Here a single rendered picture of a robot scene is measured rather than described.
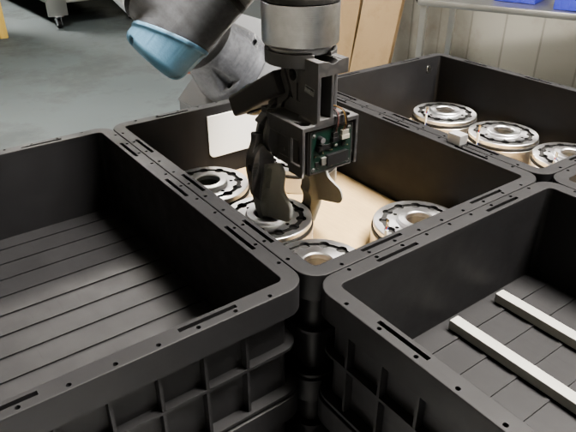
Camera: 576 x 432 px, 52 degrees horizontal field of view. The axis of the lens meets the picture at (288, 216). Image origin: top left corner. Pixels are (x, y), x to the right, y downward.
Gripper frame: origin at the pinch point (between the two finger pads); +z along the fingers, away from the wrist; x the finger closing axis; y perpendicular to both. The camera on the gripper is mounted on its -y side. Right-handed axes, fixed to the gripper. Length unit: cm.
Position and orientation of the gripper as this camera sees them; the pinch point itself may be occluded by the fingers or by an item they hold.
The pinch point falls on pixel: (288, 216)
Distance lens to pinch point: 68.4
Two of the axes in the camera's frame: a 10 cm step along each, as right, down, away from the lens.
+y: 5.9, 4.0, -7.0
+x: 8.1, -2.9, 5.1
